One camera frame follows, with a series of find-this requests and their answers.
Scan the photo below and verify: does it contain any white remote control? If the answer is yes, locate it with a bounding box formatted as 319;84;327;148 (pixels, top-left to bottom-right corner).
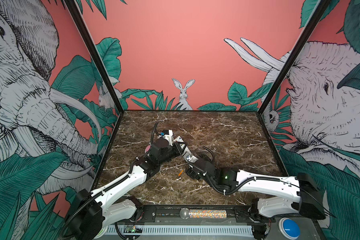
173;136;199;163

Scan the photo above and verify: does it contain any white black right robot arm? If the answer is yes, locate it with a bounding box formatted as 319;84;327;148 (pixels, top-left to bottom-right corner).
185;155;328;220

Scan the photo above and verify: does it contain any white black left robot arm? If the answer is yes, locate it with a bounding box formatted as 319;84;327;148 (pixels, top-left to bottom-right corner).
57;136;187;240

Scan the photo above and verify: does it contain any pink white round container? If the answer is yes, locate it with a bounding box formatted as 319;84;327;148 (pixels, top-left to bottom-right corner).
145;145;151;153

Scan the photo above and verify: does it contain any glitter tube with ball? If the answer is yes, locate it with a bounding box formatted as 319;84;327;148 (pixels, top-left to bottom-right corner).
180;208;227;220

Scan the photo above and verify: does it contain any small green circuit board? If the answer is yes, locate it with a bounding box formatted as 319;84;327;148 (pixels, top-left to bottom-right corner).
124;225;143;235

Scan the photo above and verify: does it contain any blue push button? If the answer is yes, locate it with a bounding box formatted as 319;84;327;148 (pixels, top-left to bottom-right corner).
279;218;301;240

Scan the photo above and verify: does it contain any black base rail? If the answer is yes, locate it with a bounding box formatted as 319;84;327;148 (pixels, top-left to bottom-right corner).
131;205;276;225

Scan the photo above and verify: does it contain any white slotted cable duct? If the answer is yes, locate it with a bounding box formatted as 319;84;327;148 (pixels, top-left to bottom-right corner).
106;225;254;237

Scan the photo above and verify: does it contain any black left frame post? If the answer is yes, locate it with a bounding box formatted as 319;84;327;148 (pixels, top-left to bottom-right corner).
64;0;124;116

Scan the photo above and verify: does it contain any black frame post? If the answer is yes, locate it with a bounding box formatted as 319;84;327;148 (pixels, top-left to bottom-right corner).
257;0;331;116
64;0;124;116

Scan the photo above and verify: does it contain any black right frame post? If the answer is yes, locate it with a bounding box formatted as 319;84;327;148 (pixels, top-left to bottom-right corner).
257;0;331;116

